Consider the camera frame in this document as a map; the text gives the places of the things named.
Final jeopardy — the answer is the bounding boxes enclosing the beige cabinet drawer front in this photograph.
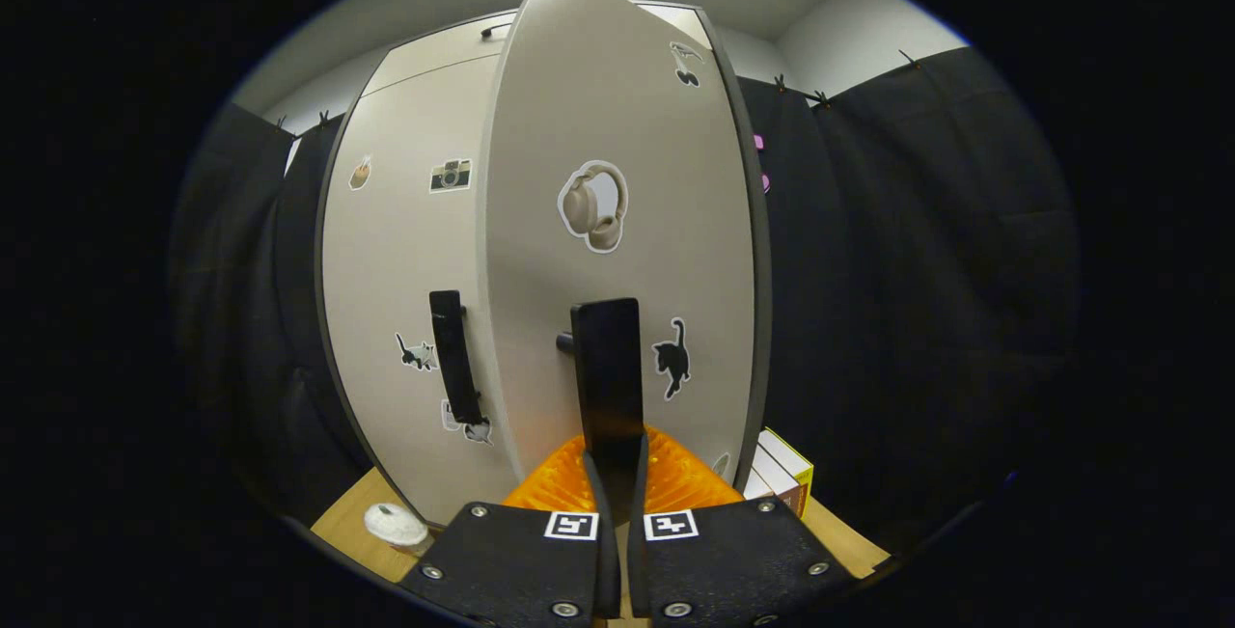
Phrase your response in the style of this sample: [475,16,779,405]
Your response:
[362,3,715,98]

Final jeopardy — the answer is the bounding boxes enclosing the beige door with headphone sticker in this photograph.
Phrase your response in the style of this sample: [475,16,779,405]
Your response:
[478,0,758,489]

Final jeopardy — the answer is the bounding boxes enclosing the black door handle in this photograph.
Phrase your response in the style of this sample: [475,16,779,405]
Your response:
[429,289,486,426]
[557,298,645,494]

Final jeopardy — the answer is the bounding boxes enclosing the beige double-door shoe cabinet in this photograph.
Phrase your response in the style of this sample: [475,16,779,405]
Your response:
[314,0,773,528]

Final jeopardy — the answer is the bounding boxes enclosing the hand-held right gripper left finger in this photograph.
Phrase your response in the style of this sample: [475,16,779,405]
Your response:
[400,435,623,624]

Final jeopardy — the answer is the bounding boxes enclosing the black backdrop cloth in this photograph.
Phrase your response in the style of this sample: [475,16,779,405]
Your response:
[169,47,1082,552]

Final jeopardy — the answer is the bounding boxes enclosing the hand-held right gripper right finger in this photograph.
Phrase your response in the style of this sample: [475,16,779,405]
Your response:
[627,425,855,627]

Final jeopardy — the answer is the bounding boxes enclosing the yellow spine book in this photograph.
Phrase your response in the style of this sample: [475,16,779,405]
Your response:
[758,427,814,494]

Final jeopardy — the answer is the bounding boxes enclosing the paper cup with white lid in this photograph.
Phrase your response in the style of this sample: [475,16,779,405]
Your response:
[364,503,432,557]

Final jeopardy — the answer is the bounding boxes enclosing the beige door with camera sticker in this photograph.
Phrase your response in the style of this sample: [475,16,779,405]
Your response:
[321,54,517,525]

